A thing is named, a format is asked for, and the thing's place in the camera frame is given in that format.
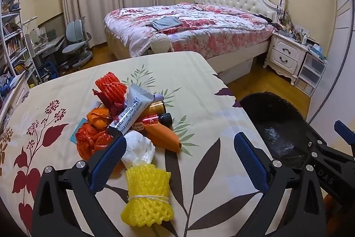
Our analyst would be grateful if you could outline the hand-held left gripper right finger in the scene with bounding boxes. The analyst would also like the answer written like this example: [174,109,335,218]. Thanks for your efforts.
[234,132,328,237]

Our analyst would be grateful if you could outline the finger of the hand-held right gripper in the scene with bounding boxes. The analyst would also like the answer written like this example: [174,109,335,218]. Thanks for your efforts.
[333,120,355,143]
[302,122,332,169]

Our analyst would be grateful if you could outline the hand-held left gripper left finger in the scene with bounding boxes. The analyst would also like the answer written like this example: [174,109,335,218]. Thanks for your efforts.
[32,136,127,237]

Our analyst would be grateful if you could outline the red plastic bag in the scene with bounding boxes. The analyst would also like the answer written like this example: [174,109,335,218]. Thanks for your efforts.
[75,124,114,160]

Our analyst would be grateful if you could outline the white plastic bag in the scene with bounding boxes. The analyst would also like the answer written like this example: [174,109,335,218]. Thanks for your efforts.
[121,130,156,169]

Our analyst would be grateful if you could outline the black trash bin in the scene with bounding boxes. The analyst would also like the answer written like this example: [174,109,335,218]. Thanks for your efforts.
[239,92,330,169]

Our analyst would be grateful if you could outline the teal white stick packet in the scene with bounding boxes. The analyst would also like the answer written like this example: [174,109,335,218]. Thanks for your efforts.
[71,119,85,144]

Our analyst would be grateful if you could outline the yellow foam fruit net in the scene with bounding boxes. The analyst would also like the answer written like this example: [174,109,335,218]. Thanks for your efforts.
[120,163,175,227]

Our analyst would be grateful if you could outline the grey milk powder sachet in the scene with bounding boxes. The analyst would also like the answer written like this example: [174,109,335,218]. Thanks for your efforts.
[108,84,154,136]

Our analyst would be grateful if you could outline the small brown glass bottle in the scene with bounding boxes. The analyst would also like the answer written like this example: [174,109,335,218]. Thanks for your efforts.
[148,102,166,115]
[139,113,173,127]

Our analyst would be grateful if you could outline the red foam fruit net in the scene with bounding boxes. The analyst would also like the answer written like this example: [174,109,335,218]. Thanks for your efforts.
[95,72,128,108]

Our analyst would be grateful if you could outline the orange crumpled paper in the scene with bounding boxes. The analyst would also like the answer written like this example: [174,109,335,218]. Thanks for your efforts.
[87,105,111,129]

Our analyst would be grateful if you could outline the dark red crumpled wrapper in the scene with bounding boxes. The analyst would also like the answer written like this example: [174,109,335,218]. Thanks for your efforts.
[92,88,124,118]

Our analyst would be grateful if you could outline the orange cone wrapper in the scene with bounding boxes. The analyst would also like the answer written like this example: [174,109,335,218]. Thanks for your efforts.
[144,119,182,153]

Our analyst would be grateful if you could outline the clear plastic drawer unit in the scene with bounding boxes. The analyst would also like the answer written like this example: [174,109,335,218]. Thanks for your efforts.
[294,52,327,96]

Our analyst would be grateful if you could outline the grey fabric wardrobe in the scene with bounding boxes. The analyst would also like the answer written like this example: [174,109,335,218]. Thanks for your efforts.
[306,0,355,123]

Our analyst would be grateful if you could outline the floral tablecloth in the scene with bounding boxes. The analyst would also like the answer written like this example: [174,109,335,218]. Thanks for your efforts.
[0,52,274,237]

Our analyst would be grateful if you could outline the blue box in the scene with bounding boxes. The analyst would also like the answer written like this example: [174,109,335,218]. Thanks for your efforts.
[309,44,328,61]

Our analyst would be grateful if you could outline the white nightstand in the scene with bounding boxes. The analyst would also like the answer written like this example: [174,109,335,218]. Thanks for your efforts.
[263,30,308,85]

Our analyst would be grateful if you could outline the blue crate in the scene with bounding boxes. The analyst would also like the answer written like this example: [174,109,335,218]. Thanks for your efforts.
[39,62,59,79]

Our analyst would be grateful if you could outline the clutter of bottles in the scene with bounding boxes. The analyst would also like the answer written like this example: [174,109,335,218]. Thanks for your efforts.
[273,0,317,44]

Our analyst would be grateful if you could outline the white cabinet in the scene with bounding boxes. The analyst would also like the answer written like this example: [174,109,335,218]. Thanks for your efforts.
[0,76,31,126]

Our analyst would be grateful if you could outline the grey study desk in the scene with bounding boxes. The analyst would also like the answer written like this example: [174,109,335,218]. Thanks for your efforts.
[25,27,65,79]

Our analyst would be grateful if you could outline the pale blue desk chair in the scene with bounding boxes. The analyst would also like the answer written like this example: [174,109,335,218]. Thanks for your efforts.
[61,17,93,68]

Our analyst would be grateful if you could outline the pink floral quilt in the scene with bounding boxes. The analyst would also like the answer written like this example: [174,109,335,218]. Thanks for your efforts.
[104,2,275,58]

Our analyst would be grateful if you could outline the grey folded cloth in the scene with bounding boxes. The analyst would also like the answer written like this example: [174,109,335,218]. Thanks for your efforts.
[146,16,183,31]

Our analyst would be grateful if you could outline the white bookshelf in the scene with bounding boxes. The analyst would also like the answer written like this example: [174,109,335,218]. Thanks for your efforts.
[0,0,38,93]

